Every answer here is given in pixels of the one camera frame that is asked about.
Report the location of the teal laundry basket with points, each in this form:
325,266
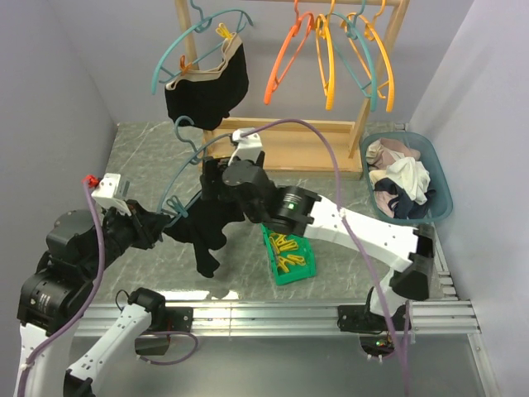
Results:
441,205

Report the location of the yellow hanger left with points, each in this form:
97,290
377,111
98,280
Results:
325,55

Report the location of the yellow clothespin on teal hanger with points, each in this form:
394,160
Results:
224,32

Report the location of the black underwear front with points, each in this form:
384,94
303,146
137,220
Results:
203,229

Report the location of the black underwear back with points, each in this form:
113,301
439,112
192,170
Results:
206,97

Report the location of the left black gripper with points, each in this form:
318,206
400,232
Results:
148,226

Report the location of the orange clothes hanger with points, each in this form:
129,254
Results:
293,43

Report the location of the wooden clothes rack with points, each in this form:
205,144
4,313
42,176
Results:
289,146

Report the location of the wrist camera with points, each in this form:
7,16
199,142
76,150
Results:
110,191
248,145

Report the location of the teal hanger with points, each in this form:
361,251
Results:
192,20
361,50
197,155

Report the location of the yellow clothespins in bin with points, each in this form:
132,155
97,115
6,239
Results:
284,254

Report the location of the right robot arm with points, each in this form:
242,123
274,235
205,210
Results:
408,251

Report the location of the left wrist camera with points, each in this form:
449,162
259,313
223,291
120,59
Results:
110,191

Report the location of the aluminium mounting rail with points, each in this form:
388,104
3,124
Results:
156,347

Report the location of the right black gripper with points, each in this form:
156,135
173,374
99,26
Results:
212,171

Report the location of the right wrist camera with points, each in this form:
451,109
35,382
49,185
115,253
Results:
248,145

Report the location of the green plastic bin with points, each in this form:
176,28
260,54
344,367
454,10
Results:
297,273

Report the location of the black underwear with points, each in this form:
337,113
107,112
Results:
203,229
206,97

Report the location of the white underwear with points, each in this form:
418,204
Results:
411,176

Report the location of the beige underwear in basket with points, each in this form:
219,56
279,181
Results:
385,151

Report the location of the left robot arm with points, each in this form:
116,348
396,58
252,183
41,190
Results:
79,248

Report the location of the navy underwear in basket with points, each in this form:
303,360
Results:
394,202

